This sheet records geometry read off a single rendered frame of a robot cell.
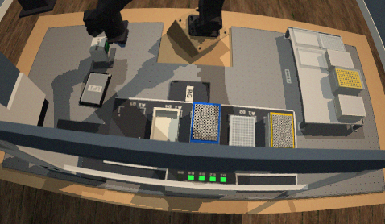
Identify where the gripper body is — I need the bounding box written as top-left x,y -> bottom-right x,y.
107,20 -> 129,45

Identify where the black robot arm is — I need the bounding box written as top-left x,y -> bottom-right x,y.
83,0 -> 225,39

